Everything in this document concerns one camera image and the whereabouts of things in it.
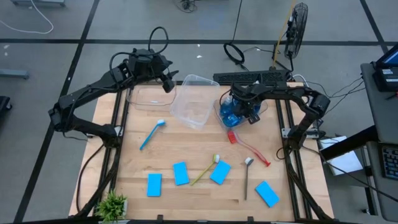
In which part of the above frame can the black floor fan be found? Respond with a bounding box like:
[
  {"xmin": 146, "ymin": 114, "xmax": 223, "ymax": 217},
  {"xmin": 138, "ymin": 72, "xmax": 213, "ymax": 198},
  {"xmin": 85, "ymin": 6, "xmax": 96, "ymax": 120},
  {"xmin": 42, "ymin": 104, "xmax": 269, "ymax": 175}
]
[{"xmin": 284, "ymin": 2, "xmax": 309, "ymax": 60}]

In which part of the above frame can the deep clear plastic bin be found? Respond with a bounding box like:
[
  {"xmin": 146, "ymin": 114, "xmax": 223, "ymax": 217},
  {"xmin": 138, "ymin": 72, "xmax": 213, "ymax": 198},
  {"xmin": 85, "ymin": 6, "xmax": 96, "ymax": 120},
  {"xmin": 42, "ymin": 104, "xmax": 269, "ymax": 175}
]
[{"xmin": 169, "ymin": 73, "xmax": 221, "ymax": 129}]

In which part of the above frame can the black desk beam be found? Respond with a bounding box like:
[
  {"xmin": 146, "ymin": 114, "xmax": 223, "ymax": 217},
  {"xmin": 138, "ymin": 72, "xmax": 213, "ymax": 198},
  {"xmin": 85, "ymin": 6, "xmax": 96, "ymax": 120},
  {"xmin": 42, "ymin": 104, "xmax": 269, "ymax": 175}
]
[{"xmin": 319, "ymin": 125, "xmax": 379, "ymax": 161}]

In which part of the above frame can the black perforated box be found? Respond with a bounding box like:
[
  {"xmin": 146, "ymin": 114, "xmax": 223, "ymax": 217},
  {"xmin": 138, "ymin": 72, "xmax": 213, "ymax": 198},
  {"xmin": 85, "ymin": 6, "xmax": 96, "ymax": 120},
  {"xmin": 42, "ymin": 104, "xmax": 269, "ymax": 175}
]
[{"xmin": 213, "ymin": 70, "xmax": 292, "ymax": 84}]

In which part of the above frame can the black aluminium table frame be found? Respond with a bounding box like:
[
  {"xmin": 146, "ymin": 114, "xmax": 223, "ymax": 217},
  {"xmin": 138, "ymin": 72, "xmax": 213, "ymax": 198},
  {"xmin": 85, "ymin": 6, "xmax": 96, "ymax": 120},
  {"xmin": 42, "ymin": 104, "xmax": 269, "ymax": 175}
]
[{"xmin": 74, "ymin": 70, "xmax": 335, "ymax": 223}]

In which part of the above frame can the black keyboard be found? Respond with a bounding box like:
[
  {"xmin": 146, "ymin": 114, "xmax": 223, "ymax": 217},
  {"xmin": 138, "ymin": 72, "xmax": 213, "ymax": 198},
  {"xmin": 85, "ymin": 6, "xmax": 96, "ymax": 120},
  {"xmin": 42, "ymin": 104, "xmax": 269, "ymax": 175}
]
[{"xmin": 379, "ymin": 145, "xmax": 398, "ymax": 181}]

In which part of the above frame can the yellow-green dish brush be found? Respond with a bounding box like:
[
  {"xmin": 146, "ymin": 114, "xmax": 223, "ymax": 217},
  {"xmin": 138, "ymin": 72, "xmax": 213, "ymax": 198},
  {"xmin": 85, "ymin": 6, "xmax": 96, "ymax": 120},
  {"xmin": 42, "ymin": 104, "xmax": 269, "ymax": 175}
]
[{"xmin": 190, "ymin": 154, "xmax": 221, "ymax": 187}]

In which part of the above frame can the blue sponge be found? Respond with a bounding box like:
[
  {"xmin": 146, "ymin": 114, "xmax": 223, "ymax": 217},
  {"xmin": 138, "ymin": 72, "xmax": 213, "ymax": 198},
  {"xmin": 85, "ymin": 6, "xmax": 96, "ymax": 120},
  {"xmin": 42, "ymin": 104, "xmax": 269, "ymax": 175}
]
[
  {"xmin": 255, "ymin": 180, "xmax": 280, "ymax": 208},
  {"xmin": 146, "ymin": 173, "xmax": 163, "ymax": 198},
  {"xmin": 210, "ymin": 160, "xmax": 233, "ymax": 185},
  {"xmin": 172, "ymin": 161, "xmax": 190, "ymax": 187}
]

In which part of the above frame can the black hanging cable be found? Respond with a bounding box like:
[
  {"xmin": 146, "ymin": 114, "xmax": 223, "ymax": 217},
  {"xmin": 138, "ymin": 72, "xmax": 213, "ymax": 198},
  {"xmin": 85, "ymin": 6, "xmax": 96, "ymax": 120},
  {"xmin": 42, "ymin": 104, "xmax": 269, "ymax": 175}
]
[{"xmin": 232, "ymin": 0, "xmax": 244, "ymax": 43}]

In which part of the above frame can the white paper sheet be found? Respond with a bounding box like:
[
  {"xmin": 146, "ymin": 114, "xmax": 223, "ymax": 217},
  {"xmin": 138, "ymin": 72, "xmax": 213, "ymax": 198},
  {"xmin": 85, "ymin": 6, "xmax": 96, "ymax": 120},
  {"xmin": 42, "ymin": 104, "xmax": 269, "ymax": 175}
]
[{"xmin": 318, "ymin": 135, "xmax": 364, "ymax": 177}]

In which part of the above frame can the grey desk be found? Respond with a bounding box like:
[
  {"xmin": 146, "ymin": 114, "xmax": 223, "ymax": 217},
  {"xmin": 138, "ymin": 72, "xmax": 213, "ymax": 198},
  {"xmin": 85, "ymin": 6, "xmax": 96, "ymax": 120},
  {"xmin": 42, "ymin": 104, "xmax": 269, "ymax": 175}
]
[
  {"xmin": 366, "ymin": 141, "xmax": 398, "ymax": 222},
  {"xmin": 360, "ymin": 61, "xmax": 398, "ymax": 146}
]

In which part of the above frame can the grey dish brush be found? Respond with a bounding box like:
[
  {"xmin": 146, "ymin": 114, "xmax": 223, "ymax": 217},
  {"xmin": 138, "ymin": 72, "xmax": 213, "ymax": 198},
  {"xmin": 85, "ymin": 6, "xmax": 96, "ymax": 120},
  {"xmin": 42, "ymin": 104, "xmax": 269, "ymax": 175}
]
[{"xmin": 244, "ymin": 157, "xmax": 255, "ymax": 201}]

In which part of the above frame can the small green potted plant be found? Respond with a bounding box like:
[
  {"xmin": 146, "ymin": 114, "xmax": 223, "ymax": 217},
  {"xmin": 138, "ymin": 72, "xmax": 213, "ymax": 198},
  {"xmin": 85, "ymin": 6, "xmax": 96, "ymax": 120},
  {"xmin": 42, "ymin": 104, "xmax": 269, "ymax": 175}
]
[{"xmin": 95, "ymin": 190, "xmax": 129, "ymax": 223}]

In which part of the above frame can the white cable loop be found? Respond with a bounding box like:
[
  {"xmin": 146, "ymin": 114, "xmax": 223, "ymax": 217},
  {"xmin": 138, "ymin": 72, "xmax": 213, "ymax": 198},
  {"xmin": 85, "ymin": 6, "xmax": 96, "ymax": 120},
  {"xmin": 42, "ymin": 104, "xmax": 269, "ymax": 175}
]
[{"xmin": 292, "ymin": 73, "xmax": 313, "ymax": 103}]

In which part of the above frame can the black cable bundle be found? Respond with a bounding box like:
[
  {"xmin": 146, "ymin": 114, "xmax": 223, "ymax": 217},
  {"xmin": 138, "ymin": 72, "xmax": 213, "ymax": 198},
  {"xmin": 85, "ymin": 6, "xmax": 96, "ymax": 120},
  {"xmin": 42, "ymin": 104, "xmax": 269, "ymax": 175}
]
[{"xmin": 177, "ymin": 0, "xmax": 198, "ymax": 14}]

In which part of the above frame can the red toothbrush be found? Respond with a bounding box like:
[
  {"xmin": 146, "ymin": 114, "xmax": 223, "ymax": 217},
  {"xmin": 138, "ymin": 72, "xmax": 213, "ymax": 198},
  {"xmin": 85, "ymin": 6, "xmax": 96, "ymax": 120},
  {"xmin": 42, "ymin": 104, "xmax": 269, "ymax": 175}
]
[{"xmin": 226, "ymin": 129, "xmax": 271, "ymax": 167}]

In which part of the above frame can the blue dish brush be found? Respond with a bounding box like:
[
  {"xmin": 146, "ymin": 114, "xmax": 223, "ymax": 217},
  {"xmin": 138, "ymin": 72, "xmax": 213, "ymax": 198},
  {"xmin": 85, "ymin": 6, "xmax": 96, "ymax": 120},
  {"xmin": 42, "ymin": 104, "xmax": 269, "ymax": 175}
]
[{"xmin": 139, "ymin": 119, "xmax": 167, "ymax": 151}]

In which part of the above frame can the grey metal bar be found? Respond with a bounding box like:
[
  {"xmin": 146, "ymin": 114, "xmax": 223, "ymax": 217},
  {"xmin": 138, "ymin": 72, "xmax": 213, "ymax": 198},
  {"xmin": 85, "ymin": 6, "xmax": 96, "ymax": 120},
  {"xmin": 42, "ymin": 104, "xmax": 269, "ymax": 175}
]
[{"xmin": 0, "ymin": 68, "xmax": 30, "ymax": 80}]

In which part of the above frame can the white floor cable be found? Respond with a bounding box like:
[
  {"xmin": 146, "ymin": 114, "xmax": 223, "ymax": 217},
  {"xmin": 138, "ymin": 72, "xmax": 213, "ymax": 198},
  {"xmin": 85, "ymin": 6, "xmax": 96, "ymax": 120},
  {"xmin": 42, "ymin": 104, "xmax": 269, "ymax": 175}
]
[{"xmin": 0, "ymin": 0, "xmax": 54, "ymax": 35}]

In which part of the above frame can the black floor object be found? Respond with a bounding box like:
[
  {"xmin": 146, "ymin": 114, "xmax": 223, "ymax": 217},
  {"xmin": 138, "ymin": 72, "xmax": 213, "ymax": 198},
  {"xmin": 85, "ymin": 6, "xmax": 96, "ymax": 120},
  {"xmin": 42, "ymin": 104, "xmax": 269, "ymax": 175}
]
[{"xmin": 0, "ymin": 95, "xmax": 13, "ymax": 131}]

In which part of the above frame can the coiled black cable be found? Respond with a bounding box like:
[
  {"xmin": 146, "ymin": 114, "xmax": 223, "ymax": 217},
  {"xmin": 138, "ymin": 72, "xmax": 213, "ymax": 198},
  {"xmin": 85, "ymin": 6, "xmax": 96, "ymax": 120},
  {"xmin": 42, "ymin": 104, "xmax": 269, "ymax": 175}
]
[{"xmin": 223, "ymin": 42, "xmax": 249, "ymax": 72}]

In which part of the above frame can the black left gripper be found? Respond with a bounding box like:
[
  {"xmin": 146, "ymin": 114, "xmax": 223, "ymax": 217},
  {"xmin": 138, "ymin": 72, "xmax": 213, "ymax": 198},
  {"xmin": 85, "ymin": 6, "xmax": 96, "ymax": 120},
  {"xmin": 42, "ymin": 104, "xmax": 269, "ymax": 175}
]
[{"xmin": 154, "ymin": 60, "xmax": 180, "ymax": 94}]

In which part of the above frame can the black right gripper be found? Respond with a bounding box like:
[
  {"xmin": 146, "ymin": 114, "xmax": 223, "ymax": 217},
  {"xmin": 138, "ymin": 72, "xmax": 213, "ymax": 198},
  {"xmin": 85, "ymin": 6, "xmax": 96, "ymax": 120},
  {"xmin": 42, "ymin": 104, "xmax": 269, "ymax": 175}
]
[{"xmin": 230, "ymin": 82, "xmax": 263, "ymax": 125}]

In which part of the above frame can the shallow clear plastic tray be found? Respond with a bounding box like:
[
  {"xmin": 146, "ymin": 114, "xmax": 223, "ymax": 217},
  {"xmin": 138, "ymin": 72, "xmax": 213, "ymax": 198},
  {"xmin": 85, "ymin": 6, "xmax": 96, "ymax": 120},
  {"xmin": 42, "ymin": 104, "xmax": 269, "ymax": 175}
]
[
  {"xmin": 213, "ymin": 90, "xmax": 269, "ymax": 131},
  {"xmin": 126, "ymin": 81, "xmax": 178, "ymax": 108}
]

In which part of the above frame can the black laptop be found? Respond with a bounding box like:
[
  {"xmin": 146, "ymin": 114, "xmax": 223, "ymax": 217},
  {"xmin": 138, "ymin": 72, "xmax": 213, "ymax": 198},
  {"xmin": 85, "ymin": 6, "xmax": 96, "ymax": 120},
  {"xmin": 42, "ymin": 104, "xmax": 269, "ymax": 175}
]
[{"xmin": 372, "ymin": 44, "xmax": 398, "ymax": 93}]

